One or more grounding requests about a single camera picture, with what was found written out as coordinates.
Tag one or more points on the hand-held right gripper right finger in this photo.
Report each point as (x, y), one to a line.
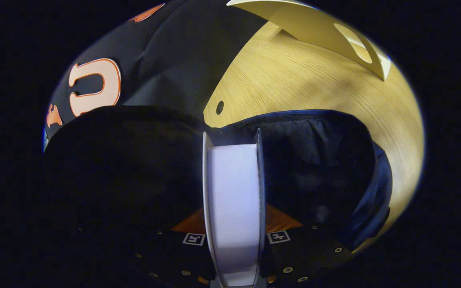
(302, 252)

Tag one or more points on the grey and black book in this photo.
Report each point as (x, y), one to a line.
(234, 200)

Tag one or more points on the black backdrop cloth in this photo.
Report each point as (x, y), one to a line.
(182, 56)

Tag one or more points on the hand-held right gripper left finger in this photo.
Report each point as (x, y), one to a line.
(174, 256)

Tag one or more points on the blue schoolbag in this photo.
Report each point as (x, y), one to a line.
(318, 160)

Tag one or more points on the white bookshelf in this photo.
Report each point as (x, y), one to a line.
(318, 28)

